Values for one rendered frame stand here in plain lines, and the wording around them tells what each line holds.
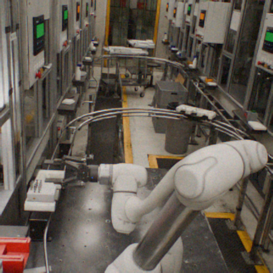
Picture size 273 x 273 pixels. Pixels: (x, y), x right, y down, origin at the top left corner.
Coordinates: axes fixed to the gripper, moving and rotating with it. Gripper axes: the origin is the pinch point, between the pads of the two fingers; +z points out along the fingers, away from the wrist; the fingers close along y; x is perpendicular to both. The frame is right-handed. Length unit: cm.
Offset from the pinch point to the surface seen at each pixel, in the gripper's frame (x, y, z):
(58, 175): -44, -26, 4
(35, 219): -9.0, -31.3, 9.2
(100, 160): -243, -110, -16
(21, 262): 37.0, -16.8, 3.7
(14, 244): 27.2, -16.7, 8.8
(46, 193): -14.0, -19.5, 4.6
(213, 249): -8, -44, -81
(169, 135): -281, -87, -102
